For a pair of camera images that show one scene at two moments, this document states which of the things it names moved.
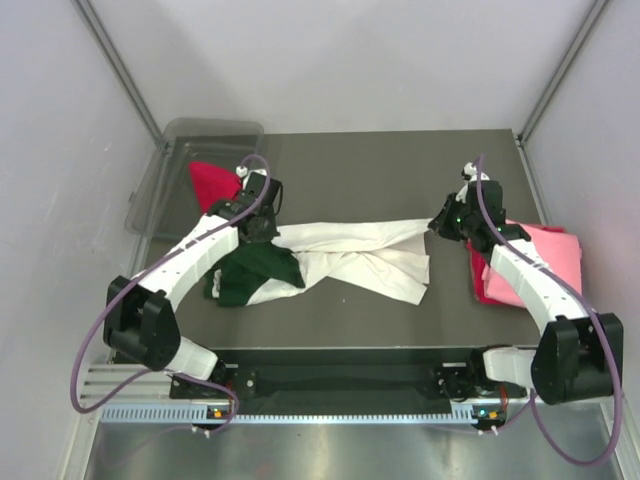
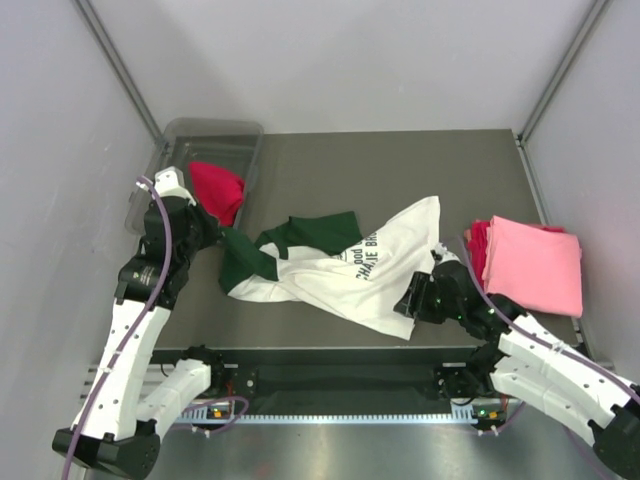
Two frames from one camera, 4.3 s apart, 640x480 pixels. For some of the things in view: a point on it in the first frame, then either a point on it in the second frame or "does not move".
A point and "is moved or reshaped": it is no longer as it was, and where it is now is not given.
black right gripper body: [457, 221] to [432, 307]
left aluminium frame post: [89, 19] does not move
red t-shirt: [478, 261] does not move
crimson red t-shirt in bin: [214, 184] does not move
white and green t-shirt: [389, 257] is moved or reshaped
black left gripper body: [267, 228] to [203, 233]
